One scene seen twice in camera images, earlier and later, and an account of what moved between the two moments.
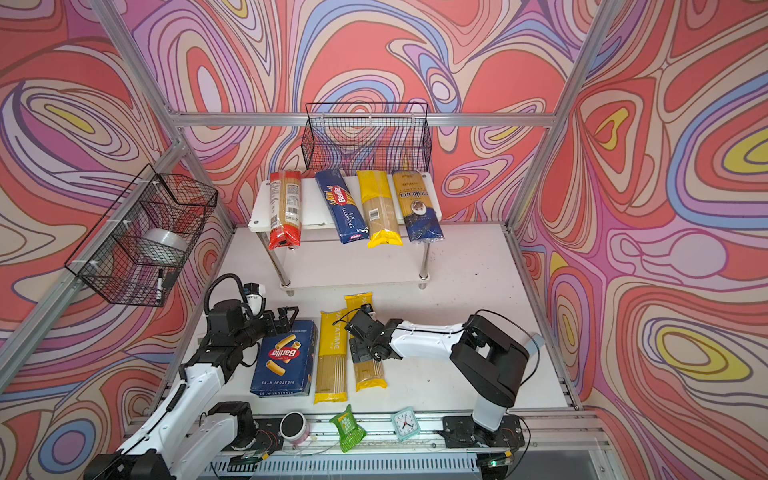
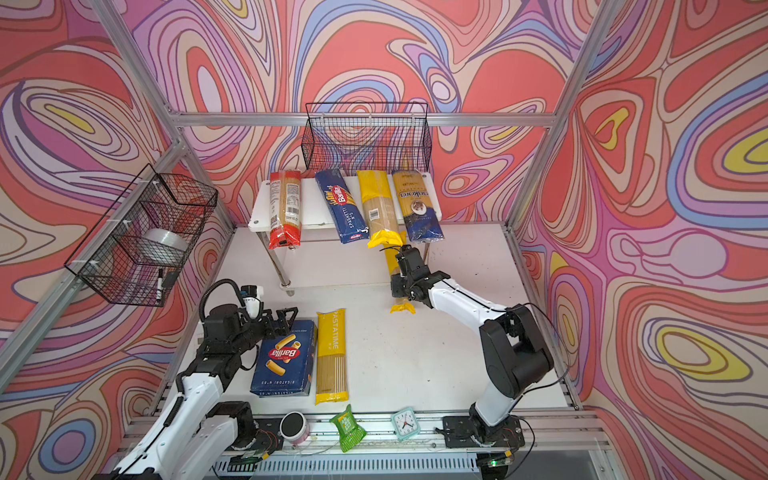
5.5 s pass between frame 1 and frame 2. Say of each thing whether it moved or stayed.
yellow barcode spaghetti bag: stayed
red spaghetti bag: stayed
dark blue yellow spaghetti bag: stayed
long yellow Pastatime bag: moved
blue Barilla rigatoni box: stayed
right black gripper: moved
